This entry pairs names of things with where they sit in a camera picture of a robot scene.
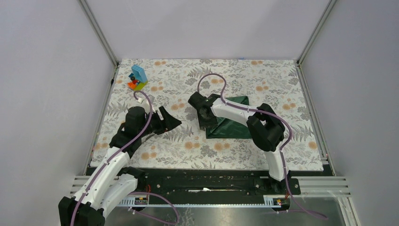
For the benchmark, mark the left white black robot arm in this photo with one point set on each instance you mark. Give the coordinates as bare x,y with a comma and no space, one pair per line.
112,181

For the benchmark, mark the left aluminium frame post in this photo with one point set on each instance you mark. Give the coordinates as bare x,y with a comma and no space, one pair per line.
98,31

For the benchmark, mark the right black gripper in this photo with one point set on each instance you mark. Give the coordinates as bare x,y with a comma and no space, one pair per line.
203,125

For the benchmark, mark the floral patterned table mat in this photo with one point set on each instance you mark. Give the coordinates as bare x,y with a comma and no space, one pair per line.
170,84

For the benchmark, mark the colourful toy brick build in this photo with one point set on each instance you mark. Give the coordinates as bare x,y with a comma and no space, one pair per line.
138,78

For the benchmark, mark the white slotted cable duct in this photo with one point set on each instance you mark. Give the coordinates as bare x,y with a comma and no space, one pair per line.
141,202

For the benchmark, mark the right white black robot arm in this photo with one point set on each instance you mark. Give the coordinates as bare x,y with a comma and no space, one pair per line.
269,132

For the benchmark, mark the aluminium frame post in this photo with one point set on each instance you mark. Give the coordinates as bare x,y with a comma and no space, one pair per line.
98,31
319,25

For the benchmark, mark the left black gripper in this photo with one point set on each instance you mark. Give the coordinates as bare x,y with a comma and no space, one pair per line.
169,122

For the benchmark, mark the dark green cloth napkin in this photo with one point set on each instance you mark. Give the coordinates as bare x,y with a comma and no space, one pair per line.
233,128

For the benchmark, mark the aluminium rail right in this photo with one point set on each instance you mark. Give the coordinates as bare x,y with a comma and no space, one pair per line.
323,186

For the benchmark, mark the aluminium rail left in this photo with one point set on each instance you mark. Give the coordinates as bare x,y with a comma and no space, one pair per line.
78,183

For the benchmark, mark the aluminium rail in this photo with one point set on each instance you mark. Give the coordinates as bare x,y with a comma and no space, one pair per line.
323,186
78,183

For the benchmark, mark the right aluminium frame post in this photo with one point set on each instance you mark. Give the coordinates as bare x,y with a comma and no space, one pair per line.
319,25

